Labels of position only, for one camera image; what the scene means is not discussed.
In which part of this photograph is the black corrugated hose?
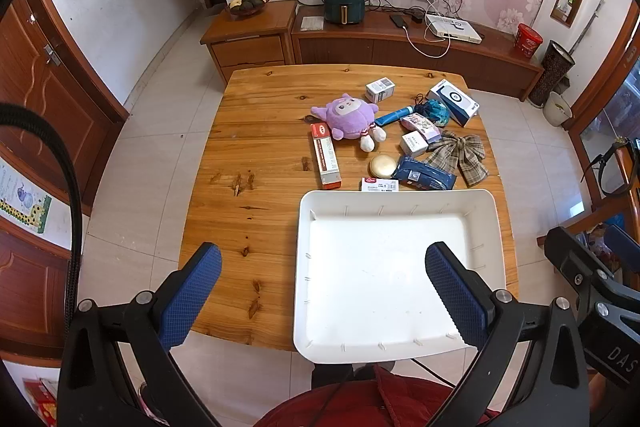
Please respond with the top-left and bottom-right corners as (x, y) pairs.
(0, 103), (83, 338)

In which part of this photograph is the red clothing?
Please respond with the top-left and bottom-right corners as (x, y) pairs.
(252, 364), (501, 427)

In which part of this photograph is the black strap bag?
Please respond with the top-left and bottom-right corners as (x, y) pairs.
(580, 136), (640, 196)

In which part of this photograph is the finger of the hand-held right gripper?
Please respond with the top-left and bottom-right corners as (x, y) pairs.
(544, 226), (627, 309)
(605, 223), (640, 261)

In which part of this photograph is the pink tissue pack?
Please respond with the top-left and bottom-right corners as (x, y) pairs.
(401, 114), (442, 144)

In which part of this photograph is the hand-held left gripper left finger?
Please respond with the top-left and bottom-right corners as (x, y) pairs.
(57, 242), (223, 427)

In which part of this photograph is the fruit bowl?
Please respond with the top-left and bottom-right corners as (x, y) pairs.
(225, 0), (273, 18)

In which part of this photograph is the green white small box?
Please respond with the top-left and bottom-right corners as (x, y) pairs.
(365, 77), (396, 104)

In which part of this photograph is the white box red logo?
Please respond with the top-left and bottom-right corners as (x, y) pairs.
(360, 177), (401, 192)

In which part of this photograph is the white set-top device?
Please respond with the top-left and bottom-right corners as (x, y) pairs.
(425, 13), (483, 44)

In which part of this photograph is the white bucket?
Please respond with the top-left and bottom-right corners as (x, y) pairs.
(542, 91), (573, 126)

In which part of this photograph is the wooden television cabinet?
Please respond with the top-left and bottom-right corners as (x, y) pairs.
(291, 4), (545, 102)

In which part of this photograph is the dark blue packet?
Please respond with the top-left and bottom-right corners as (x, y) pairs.
(392, 155), (457, 191)

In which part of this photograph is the white plastic tray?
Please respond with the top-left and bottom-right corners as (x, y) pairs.
(292, 188), (508, 365)

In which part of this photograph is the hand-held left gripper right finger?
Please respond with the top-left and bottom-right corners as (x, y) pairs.
(425, 241), (591, 427)

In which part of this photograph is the plaid fabric bow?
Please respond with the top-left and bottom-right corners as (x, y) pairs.
(424, 130), (488, 188)

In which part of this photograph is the long thin stick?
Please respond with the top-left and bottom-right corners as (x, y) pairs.
(570, 0), (608, 58)

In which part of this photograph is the colourful wall poster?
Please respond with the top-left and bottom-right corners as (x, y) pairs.
(0, 157), (53, 235)

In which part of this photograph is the blue tube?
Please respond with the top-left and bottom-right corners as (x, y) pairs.
(375, 105), (415, 126)

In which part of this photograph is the white box with blue side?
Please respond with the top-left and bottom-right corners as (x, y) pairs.
(427, 79), (481, 128)

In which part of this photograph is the white charging cable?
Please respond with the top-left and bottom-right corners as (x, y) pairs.
(402, 14), (451, 58)

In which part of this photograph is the gold round compact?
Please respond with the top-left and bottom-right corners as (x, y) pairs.
(369, 154), (398, 179)

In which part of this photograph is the long red white toothpaste box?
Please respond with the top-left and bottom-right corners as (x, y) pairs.
(310, 123), (343, 190)

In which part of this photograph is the wooden side cabinet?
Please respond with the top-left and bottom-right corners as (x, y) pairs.
(200, 0), (298, 82)

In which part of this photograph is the brown wooden door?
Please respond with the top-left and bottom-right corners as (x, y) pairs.
(0, 0), (131, 218)

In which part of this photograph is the purple plush toy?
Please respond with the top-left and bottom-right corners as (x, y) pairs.
(310, 93), (388, 152)

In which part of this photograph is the dark patterned tall vase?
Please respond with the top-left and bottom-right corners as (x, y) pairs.
(529, 39), (577, 108)

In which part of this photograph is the red bucket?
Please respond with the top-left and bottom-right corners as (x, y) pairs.
(514, 23), (543, 58)

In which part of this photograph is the blue green hair scrunchie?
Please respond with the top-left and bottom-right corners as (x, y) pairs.
(415, 99), (453, 128)

